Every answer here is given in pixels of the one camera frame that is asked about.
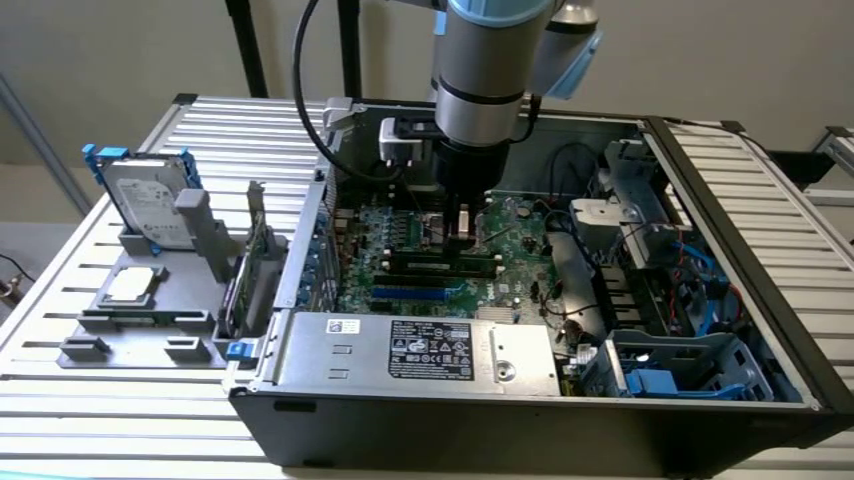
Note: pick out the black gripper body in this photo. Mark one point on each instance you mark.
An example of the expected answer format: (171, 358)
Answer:
(470, 167)

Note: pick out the green RAM stick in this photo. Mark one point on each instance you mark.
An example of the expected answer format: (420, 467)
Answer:
(143, 317)
(420, 261)

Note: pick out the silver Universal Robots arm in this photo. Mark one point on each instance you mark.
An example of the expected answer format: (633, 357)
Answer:
(476, 65)

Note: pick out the black expansion slot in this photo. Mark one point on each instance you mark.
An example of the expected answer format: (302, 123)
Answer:
(414, 280)

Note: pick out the blue expansion slot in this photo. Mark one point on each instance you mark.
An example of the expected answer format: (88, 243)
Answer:
(414, 292)

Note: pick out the green motherboard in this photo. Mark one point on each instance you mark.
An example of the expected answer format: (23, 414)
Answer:
(414, 295)

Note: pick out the small silver heatsink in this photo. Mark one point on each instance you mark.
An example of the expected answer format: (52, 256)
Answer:
(496, 313)

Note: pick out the grey case latch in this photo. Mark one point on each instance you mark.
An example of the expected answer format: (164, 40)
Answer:
(339, 114)

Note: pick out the silver power supply unit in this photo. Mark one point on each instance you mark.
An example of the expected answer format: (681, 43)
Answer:
(360, 357)

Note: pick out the green graphics card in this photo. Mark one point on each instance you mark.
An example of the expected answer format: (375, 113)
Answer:
(248, 280)

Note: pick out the blue case latch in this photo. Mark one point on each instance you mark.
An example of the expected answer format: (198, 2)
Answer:
(242, 350)

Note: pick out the black open PC case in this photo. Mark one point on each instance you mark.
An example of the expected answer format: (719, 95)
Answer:
(507, 430)

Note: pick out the blue plastic disk bay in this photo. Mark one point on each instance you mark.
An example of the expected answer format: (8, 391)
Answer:
(694, 370)

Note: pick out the black box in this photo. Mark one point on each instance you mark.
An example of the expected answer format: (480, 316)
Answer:
(801, 166)

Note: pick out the silver CPU chip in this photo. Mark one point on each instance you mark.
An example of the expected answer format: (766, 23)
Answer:
(132, 285)

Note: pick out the grey parts rack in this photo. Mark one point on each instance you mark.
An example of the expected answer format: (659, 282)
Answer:
(150, 340)

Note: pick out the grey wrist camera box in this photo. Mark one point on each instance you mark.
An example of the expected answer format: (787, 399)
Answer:
(399, 140)

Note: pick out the black stand post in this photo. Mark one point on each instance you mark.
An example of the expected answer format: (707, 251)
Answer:
(247, 45)
(350, 50)

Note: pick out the hard disk with blue bracket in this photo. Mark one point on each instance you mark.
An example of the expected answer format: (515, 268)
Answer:
(143, 205)

